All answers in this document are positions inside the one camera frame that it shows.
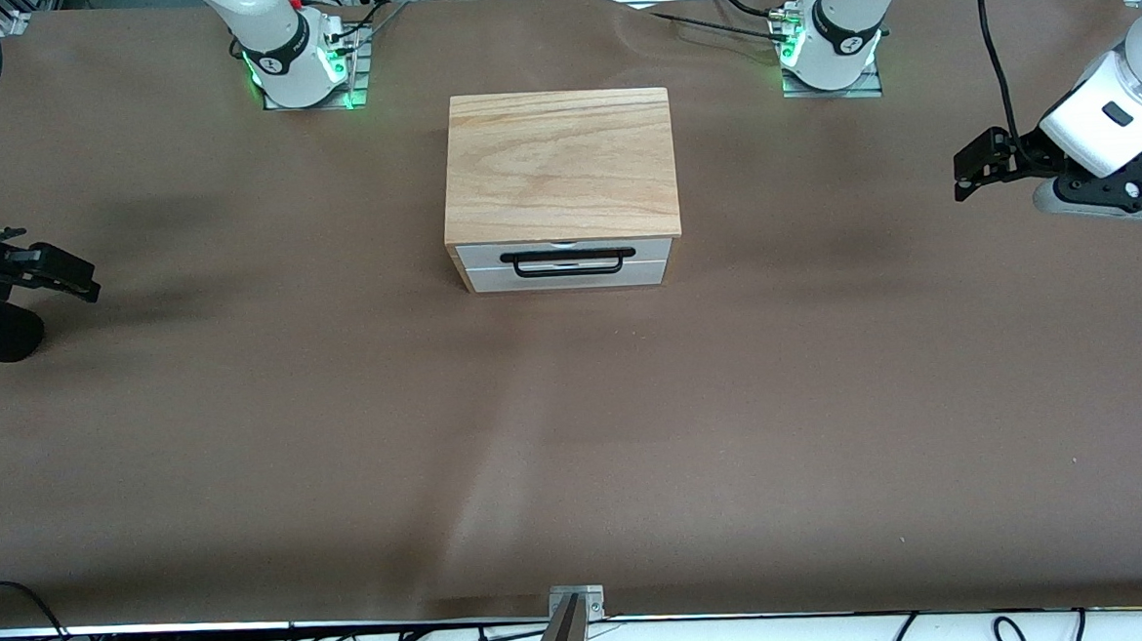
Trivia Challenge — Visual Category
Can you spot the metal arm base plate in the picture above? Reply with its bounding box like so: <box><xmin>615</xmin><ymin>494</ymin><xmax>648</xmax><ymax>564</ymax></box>
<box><xmin>258</xmin><ymin>19</ymin><xmax>377</xmax><ymax>115</ymax></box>
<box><xmin>780</xmin><ymin>58</ymin><xmax>885</xmax><ymax>104</ymax></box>

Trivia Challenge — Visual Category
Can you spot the brown table cover sheet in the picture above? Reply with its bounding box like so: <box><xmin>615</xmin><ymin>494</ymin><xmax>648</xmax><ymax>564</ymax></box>
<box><xmin>0</xmin><ymin>0</ymin><xmax>1142</xmax><ymax>641</ymax></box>

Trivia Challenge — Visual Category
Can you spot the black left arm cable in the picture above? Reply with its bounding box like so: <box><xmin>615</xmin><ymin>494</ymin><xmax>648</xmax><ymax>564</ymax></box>
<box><xmin>976</xmin><ymin>0</ymin><xmax>1025</xmax><ymax>165</ymax></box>

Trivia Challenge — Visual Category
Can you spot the small metal bracket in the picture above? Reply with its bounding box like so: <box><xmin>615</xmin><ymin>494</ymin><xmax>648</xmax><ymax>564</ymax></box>
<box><xmin>547</xmin><ymin>582</ymin><xmax>608</xmax><ymax>624</ymax></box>

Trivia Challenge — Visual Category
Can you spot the light wooden drawer cabinet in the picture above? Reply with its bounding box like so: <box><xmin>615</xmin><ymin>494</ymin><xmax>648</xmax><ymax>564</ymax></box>
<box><xmin>437</xmin><ymin>85</ymin><xmax>685</xmax><ymax>297</ymax></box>

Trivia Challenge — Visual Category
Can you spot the black cable on table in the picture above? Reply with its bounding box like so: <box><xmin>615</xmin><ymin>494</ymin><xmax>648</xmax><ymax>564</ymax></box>
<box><xmin>647</xmin><ymin>0</ymin><xmax>803</xmax><ymax>42</ymax></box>

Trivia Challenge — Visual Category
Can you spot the white-front drawer with black handle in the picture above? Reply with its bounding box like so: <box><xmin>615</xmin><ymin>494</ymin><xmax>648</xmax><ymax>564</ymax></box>
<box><xmin>457</xmin><ymin>234</ymin><xmax>675</xmax><ymax>282</ymax></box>

